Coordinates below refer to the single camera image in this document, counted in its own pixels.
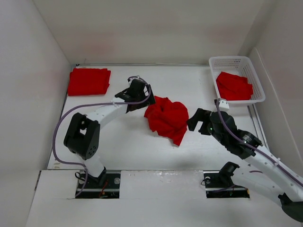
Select folded red t-shirt stack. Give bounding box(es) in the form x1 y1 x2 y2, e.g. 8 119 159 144
67 68 111 96

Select red t-shirts in basket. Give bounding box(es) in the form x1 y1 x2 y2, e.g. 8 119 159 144
216 72 253 101

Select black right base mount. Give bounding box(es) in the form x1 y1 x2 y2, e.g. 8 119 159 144
200 162 250 199

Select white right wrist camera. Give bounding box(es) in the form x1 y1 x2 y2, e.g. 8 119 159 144
216 99 230 112

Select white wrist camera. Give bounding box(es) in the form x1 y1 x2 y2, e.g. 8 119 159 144
127 76 141 84
216 99 230 112

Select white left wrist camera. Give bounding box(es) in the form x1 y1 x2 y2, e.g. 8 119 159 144
127 76 141 84

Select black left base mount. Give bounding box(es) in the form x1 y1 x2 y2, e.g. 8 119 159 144
75 171 121 199

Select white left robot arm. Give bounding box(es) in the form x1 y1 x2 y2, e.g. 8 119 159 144
63 76 155 188

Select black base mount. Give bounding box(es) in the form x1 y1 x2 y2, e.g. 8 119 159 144
200 162 250 199
75 171 121 199

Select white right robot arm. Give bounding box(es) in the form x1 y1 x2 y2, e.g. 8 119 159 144
187 108 303 222

